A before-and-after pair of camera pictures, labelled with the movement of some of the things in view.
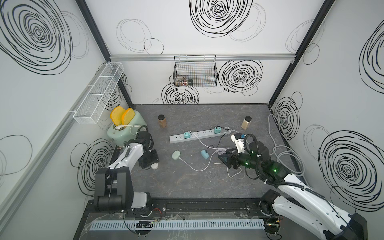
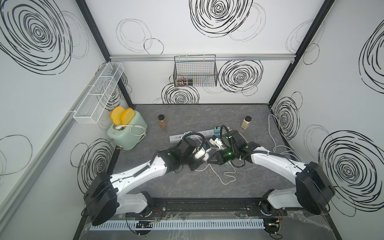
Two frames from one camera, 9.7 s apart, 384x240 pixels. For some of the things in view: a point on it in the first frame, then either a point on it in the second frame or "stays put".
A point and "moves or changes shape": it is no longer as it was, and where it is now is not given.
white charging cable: x=202 y=170 moves or changes shape
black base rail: x=189 y=208 stays put
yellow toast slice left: x=117 y=114 stays put
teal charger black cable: x=218 y=130 stays put
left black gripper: x=155 y=158 → x=198 y=163
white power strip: x=198 y=135 stays put
